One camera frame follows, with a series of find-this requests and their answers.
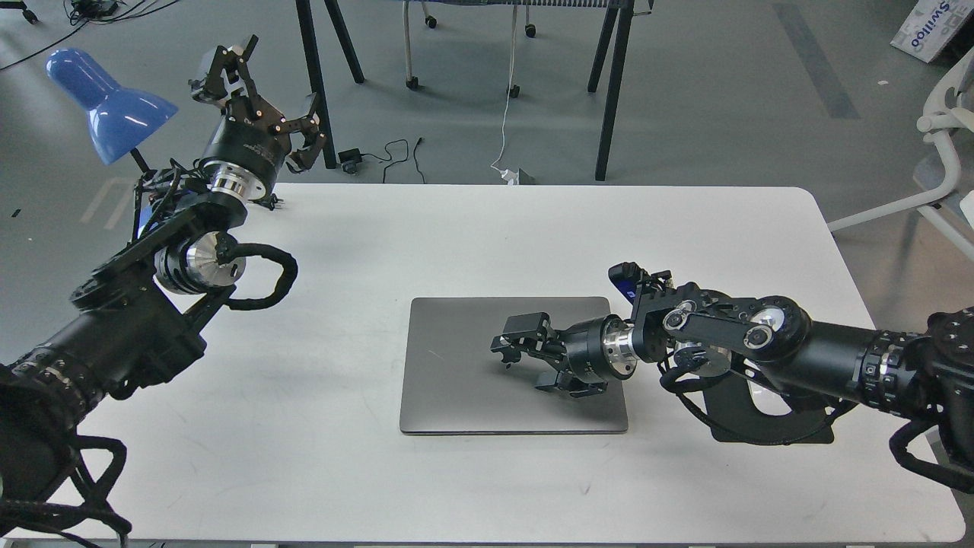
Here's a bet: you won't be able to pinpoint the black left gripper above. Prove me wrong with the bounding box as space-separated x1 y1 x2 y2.
189 35 327 202

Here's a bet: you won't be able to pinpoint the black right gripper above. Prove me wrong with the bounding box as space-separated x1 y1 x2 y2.
490 313 636 398

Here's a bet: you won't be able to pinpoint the grey laptop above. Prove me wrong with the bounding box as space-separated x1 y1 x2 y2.
399 296 629 435

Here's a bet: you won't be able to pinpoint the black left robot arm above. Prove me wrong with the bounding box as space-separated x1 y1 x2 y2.
2 36 326 546

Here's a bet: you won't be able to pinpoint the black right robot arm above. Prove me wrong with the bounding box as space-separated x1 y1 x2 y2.
490 263 973 493

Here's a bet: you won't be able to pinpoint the blue desk lamp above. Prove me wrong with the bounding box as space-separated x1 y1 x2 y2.
46 48 178 173

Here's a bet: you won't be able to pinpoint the black mouse pad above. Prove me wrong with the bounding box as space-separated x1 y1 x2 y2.
702 372 826 441

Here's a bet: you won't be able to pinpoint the white computer mouse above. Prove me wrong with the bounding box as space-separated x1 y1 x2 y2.
747 381 792 416

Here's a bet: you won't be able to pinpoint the white office chair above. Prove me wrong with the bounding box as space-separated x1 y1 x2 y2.
826 57 974 263

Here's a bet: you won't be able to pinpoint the white cardboard box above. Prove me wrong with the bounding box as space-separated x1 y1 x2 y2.
890 1 973 63

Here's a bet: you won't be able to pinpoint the black power adapter cable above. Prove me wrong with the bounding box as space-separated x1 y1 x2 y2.
338 137 427 185

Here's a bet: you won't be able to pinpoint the white charger cable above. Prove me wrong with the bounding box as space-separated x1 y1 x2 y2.
491 0 537 186

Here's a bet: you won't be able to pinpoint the black cables on floor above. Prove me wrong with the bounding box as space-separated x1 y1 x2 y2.
0 0 183 73

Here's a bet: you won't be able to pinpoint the black table frame legs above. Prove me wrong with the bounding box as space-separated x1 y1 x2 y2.
294 1 637 183

